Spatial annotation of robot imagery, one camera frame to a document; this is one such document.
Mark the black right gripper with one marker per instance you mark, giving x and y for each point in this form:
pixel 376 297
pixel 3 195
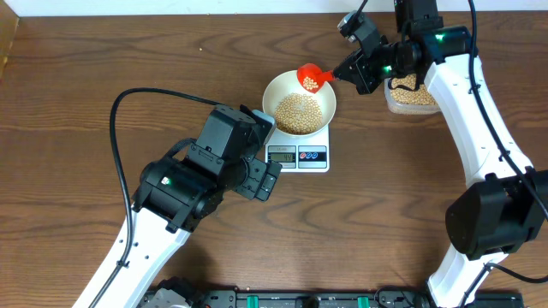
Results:
pixel 360 74

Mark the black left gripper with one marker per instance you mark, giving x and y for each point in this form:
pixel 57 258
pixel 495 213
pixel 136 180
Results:
pixel 261 179

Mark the red plastic measuring scoop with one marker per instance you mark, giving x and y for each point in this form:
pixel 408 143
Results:
pixel 312 77

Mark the pile of soybeans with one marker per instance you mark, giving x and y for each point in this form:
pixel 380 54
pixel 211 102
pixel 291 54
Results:
pixel 303 110

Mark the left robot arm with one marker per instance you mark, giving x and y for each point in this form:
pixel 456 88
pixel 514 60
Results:
pixel 177 191

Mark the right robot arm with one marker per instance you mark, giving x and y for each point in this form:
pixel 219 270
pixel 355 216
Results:
pixel 504 205

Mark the white digital kitchen scale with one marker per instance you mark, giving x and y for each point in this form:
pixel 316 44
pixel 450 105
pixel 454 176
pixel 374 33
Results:
pixel 300 153

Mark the cream ceramic bowl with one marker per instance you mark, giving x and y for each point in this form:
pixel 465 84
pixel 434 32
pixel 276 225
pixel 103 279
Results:
pixel 297 111

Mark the clear plastic container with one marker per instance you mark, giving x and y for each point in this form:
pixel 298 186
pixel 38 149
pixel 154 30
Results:
pixel 404 100

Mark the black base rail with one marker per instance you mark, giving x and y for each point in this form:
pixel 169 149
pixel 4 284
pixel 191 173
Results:
pixel 178 292

